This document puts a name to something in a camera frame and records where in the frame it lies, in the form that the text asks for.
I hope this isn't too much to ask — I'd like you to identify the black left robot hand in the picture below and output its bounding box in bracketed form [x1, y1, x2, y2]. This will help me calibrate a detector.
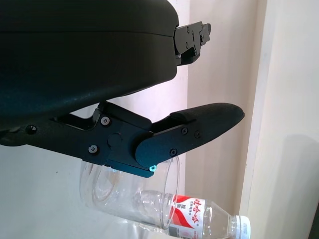
[0, 0, 245, 179]

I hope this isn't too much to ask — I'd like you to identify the clear plastic cup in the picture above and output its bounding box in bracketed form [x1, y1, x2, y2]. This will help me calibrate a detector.
[79, 156, 181, 231]

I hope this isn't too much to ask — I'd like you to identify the water bottle red white label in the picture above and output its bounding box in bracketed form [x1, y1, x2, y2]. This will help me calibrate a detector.
[132, 190, 251, 239]

